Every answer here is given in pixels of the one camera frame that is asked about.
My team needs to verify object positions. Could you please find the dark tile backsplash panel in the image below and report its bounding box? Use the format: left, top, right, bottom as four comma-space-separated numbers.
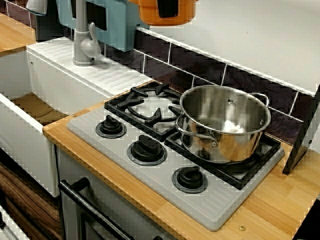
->
0, 0, 317, 146

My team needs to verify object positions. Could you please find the stainless steel pot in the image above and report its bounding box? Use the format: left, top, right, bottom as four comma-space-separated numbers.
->
174, 84, 272, 165

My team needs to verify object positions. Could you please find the orange plastic pot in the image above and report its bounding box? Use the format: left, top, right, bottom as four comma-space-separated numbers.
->
128, 0, 200, 27

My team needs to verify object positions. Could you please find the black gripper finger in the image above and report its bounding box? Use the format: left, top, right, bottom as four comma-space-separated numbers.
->
156, 0, 180, 19

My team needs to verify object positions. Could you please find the white toy sink basin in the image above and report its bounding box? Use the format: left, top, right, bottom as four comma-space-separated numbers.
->
0, 36, 154, 198

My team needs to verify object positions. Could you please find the white toy kitchen cabinet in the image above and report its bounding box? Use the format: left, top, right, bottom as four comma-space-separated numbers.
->
54, 144, 181, 240

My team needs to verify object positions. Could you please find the black stove knob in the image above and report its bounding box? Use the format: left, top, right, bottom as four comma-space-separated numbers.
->
127, 134, 168, 166
171, 165, 209, 195
95, 114, 128, 140

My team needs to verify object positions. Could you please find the grey toy stove panel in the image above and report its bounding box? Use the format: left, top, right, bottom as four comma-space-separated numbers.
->
66, 92, 286, 232

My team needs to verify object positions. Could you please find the black burner grate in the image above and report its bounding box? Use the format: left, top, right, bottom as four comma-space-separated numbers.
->
104, 82, 185, 143
163, 129, 282, 191

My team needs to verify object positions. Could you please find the grey toy faucet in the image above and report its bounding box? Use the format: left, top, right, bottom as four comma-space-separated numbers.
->
72, 0, 102, 67

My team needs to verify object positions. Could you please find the pale blue plastic box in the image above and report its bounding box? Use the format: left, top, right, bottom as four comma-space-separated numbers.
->
56, 0, 151, 52

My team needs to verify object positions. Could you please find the black side panel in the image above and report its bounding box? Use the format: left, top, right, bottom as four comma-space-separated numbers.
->
282, 83, 320, 175

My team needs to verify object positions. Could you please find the black oven door handle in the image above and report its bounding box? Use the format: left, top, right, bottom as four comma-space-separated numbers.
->
58, 177, 136, 240

